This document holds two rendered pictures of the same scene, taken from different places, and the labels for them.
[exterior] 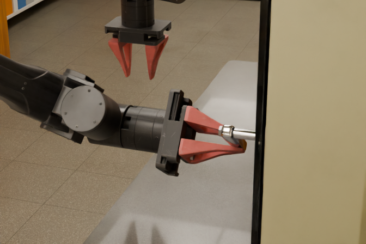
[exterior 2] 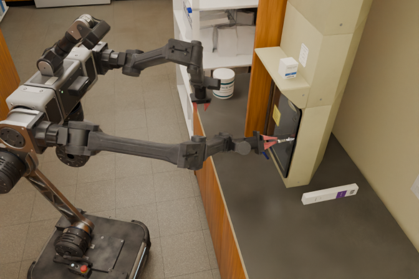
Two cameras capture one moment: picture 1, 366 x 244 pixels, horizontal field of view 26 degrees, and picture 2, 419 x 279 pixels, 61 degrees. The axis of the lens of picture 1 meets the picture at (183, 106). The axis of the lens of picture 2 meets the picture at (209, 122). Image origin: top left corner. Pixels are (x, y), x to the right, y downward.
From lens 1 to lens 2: 1.00 m
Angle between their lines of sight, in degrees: 31
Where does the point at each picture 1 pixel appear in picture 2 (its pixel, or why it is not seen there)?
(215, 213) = not seen: hidden behind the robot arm
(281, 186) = (299, 152)
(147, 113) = (251, 140)
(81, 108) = (244, 148)
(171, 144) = (262, 147)
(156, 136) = (255, 146)
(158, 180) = not seen: hidden behind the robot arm
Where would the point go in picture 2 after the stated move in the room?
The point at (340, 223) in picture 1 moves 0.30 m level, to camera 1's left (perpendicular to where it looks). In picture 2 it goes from (312, 156) to (256, 181)
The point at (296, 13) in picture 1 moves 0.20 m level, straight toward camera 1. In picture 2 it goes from (309, 116) to (341, 149)
